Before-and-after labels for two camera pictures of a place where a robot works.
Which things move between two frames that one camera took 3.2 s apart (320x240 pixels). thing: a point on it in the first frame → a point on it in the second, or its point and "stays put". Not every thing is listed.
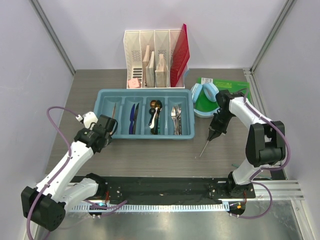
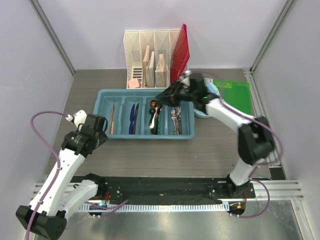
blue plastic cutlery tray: (148, 114) stays put
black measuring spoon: (152, 111) stays put
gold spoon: (152, 103) stays put
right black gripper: (217, 130) → (172, 90)
